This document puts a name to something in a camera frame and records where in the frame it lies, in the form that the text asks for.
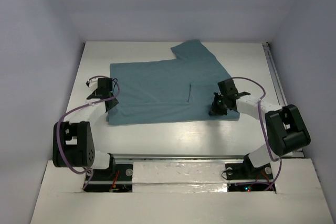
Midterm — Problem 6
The teal t shirt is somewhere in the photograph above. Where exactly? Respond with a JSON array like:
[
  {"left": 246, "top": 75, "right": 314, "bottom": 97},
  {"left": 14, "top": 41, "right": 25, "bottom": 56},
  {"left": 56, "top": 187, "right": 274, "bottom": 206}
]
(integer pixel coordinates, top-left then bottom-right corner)
[{"left": 107, "top": 40, "right": 231, "bottom": 126}]

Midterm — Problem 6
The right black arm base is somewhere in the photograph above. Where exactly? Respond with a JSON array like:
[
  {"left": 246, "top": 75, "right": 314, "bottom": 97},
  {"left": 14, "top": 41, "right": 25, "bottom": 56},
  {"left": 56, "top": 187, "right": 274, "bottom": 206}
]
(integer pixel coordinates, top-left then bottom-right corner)
[{"left": 221, "top": 155, "right": 276, "bottom": 193}]

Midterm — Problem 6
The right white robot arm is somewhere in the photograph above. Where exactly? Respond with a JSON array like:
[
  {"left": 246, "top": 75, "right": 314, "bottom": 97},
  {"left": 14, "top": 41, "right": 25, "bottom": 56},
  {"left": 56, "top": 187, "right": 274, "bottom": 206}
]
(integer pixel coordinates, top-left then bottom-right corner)
[{"left": 209, "top": 78, "right": 311, "bottom": 180}]

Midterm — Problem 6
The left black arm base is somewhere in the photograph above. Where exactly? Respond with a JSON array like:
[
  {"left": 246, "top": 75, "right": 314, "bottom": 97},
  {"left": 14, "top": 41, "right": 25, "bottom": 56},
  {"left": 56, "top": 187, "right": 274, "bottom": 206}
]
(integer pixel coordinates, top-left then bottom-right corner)
[{"left": 83, "top": 154, "right": 133, "bottom": 193}]

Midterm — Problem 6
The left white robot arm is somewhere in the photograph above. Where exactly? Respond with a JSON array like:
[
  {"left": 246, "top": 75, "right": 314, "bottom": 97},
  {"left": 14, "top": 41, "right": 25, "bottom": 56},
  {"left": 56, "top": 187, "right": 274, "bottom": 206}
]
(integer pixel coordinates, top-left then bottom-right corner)
[{"left": 52, "top": 76, "right": 120, "bottom": 179}]

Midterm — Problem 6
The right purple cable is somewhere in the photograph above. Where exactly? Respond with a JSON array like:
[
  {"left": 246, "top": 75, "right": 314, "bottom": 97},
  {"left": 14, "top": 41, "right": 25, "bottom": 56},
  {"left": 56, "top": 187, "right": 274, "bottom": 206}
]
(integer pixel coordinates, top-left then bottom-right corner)
[{"left": 232, "top": 77, "right": 284, "bottom": 192}]

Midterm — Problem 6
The purple cable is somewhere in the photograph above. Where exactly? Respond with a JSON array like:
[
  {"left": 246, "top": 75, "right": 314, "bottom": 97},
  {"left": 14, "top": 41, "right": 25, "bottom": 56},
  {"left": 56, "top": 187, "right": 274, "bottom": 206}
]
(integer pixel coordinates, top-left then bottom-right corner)
[
  {"left": 232, "top": 77, "right": 284, "bottom": 192},
  {"left": 56, "top": 76, "right": 121, "bottom": 190}
]

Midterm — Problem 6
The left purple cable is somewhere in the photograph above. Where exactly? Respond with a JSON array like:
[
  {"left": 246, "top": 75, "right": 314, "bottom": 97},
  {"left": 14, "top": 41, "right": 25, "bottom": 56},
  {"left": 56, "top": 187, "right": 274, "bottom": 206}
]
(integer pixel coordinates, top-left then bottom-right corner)
[{"left": 56, "top": 76, "right": 121, "bottom": 190}]

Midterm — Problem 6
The aluminium front rail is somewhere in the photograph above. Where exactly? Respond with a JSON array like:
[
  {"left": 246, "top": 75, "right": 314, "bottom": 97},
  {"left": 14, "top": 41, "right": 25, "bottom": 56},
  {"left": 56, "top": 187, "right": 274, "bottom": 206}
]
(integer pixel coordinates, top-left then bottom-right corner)
[{"left": 114, "top": 154, "right": 245, "bottom": 159}]

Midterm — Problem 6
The aluminium rail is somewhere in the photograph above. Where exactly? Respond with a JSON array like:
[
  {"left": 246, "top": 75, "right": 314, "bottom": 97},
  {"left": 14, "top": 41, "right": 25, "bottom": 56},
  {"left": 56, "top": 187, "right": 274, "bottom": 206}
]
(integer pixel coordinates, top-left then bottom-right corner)
[
  {"left": 263, "top": 43, "right": 310, "bottom": 157},
  {"left": 114, "top": 154, "right": 245, "bottom": 159}
]

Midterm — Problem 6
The aluminium right side rail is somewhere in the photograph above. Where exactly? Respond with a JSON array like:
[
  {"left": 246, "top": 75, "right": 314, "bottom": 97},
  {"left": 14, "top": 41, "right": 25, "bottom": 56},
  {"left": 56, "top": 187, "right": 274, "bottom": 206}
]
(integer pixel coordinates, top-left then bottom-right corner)
[{"left": 263, "top": 43, "right": 310, "bottom": 157}]

